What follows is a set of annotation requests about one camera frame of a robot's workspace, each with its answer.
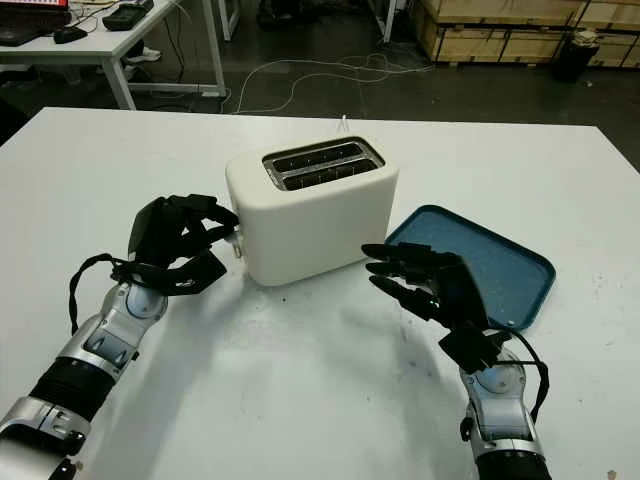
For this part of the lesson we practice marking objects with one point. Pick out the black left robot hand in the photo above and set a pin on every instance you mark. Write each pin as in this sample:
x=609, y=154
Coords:
x=150, y=230

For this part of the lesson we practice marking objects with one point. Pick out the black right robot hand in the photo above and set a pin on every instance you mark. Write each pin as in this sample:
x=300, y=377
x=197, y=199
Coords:
x=460, y=295

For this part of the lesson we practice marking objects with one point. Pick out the white two-slot toaster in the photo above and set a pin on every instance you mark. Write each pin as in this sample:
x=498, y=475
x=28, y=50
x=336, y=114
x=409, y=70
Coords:
x=310, y=230

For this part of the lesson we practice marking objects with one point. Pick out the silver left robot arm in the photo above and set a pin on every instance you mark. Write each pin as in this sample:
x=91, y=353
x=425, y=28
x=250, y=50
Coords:
x=75, y=380

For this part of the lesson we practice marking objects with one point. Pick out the blue rectangular tray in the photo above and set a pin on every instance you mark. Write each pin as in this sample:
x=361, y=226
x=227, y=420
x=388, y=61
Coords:
x=510, y=270

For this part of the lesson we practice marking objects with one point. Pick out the white shoe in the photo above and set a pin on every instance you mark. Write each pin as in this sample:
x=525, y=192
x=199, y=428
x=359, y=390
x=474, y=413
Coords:
x=142, y=52

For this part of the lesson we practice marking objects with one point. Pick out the black computer mouse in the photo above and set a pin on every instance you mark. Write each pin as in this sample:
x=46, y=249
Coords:
x=70, y=35

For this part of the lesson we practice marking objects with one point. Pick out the black handheld device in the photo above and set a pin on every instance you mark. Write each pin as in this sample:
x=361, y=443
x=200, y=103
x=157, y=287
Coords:
x=125, y=15

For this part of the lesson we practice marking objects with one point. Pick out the white table leg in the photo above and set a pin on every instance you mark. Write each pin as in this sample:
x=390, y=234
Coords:
x=227, y=20
x=385, y=20

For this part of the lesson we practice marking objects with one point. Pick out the wooden crate stack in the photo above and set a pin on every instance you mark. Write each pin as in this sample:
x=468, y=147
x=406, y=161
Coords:
x=490, y=35

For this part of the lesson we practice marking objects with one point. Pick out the black round bin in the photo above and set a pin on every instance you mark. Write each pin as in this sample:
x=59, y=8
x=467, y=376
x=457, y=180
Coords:
x=575, y=57

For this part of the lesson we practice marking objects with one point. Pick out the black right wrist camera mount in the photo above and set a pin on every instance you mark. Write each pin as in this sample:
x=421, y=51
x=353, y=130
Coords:
x=470, y=350

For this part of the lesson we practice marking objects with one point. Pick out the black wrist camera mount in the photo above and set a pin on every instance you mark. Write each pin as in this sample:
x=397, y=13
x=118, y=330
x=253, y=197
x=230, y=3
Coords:
x=470, y=350
x=200, y=275

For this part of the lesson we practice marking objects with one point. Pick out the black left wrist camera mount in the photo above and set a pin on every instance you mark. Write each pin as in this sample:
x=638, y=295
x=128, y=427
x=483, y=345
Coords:
x=200, y=275

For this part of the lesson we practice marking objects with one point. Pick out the white metal-frame desk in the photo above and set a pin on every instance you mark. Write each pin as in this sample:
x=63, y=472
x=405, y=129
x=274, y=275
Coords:
x=100, y=45

